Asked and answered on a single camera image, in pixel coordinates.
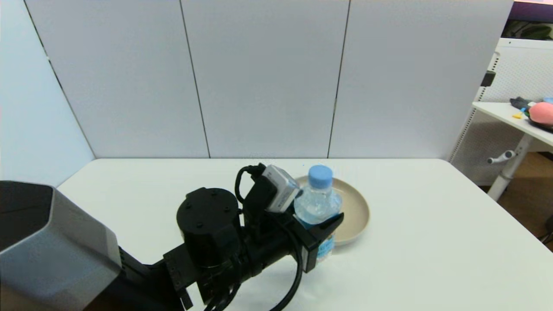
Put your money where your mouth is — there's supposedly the soda water bottle blue label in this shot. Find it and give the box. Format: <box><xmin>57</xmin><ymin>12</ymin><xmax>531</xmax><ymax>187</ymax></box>
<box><xmin>294</xmin><ymin>164</ymin><xmax>344</xmax><ymax>264</ymax></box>

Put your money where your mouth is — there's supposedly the beige round plate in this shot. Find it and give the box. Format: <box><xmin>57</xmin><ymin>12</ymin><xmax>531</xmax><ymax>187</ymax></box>
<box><xmin>295</xmin><ymin>175</ymin><xmax>371</xmax><ymax>247</ymax></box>

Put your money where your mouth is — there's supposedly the white desk leg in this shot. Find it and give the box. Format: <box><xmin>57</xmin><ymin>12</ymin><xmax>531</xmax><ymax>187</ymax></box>
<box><xmin>487</xmin><ymin>134</ymin><xmax>533</xmax><ymax>202</ymax></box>

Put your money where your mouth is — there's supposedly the white side desk top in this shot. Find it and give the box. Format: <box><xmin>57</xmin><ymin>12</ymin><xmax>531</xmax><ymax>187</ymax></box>
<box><xmin>472</xmin><ymin>102</ymin><xmax>553</xmax><ymax>147</ymax></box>

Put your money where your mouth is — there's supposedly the black floor stand base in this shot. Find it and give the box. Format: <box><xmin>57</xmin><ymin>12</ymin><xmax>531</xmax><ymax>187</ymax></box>
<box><xmin>539</xmin><ymin>215</ymin><xmax>553</xmax><ymax>252</ymax></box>

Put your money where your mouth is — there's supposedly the grey robot torso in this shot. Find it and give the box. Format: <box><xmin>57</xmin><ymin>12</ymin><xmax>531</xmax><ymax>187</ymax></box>
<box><xmin>0</xmin><ymin>181</ymin><xmax>122</xmax><ymax>311</ymax></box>

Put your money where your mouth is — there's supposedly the white pegboard panel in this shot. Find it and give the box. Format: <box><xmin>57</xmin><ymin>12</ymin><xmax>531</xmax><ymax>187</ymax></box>
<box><xmin>449</xmin><ymin>38</ymin><xmax>553</xmax><ymax>187</ymax></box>

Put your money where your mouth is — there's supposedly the pink plush toy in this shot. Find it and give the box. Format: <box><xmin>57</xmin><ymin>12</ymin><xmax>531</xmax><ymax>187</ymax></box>
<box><xmin>529</xmin><ymin>102</ymin><xmax>553</xmax><ymax>126</ymax></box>

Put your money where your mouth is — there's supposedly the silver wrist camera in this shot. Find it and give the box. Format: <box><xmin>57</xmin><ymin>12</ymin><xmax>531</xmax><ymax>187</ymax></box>
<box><xmin>261</xmin><ymin>165</ymin><xmax>301</xmax><ymax>213</ymax></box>

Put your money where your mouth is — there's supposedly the white desk crank handle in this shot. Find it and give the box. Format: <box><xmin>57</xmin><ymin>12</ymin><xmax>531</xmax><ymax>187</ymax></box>
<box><xmin>488</xmin><ymin>150</ymin><xmax>517</xmax><ymax>165</ymax></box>

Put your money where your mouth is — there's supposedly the dark wall picture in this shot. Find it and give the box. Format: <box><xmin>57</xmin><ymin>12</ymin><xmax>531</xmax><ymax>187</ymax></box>
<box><xmin>501</xmin><ymin>2</ymin><xmax>553</xmax><ymax>41</ymax></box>

